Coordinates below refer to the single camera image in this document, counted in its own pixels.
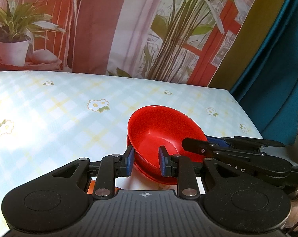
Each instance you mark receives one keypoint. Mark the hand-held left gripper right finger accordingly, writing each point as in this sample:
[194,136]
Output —
[163,163]

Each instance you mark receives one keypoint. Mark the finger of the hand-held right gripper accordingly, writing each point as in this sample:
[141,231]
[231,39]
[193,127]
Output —
[198,146]
[215,141]

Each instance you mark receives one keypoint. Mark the orange plate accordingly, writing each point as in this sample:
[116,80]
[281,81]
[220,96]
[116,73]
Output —
[90,188]

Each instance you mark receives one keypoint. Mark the teal curtain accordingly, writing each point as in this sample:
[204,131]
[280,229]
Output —
[282,79]

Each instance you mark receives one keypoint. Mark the floral checked tablecloth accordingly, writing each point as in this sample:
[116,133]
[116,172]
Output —
[52,128]

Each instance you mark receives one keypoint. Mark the printed backdrop cloth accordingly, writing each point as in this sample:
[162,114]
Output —
[102,29]

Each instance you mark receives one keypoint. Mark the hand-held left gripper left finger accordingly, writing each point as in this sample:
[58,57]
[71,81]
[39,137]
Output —
[129,161]

